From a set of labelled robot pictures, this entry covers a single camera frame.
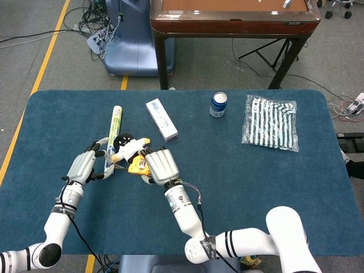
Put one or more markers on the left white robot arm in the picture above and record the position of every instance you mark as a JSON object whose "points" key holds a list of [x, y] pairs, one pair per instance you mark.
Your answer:
{"points": [[57, 227]]}

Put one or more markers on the white pink toothpaste box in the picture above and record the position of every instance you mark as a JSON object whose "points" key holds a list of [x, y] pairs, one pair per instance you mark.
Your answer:
{"points": [[162, 119]]}

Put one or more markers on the printed cylindrical tube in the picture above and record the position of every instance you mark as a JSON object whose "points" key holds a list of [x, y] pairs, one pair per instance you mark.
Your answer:
{"points": [[116, 119]]}

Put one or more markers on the blue felt table cover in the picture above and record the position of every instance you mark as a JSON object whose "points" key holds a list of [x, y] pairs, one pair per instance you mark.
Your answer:
{"points": [[227, 170]]}

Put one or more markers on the yellow tape measure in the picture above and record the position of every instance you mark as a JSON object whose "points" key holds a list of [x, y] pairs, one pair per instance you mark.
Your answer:
{"points": [[136, 167]]}

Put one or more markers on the blue soda can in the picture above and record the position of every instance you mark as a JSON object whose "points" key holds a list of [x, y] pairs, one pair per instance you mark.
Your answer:
{"points": [[218, 106]]}

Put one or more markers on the black office chair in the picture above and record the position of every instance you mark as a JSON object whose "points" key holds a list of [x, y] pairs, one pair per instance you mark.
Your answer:
{"points": [[339, 5]]}

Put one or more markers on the black box on floor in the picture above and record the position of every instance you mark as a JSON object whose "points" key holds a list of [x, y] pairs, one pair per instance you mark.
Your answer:
{"points": [[351, 142]]}

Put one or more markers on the striped cloth in plastic bag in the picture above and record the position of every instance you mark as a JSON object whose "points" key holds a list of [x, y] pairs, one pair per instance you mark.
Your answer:
{"points": [[270, 125]]}

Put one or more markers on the blue grey robot torso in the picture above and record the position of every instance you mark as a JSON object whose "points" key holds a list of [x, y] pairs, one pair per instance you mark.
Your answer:
{"points": [[159, 264]]}

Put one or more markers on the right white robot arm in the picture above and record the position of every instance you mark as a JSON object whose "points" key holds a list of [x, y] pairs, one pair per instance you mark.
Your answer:
{"points": [[187, 219]]}

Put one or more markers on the black white penguin plush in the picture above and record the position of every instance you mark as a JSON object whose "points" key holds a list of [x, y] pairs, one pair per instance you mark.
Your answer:
{"points": [[128, 146]]}

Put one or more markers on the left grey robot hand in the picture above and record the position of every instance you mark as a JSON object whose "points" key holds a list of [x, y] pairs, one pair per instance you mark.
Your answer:
{"points": [[81, 167]]}

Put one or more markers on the single white blue mahjong tile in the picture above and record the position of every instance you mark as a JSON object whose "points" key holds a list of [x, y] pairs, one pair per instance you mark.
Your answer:
{"points": [[287, 3]]}

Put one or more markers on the blue machine pedestal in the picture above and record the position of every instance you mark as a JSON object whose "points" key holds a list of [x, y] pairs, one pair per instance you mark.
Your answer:
{"points": [[133, 51]]}

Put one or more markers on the brown mahjong table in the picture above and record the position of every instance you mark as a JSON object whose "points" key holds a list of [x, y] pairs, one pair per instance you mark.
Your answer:
{"points": [[227, 27]]}

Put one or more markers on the white floor power board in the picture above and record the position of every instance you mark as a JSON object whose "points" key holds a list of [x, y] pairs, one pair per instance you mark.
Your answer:
{"points": [[96, 39]]}

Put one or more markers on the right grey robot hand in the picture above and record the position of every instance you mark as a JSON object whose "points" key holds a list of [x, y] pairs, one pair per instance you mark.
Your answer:
{"points": [[162, 167]]}

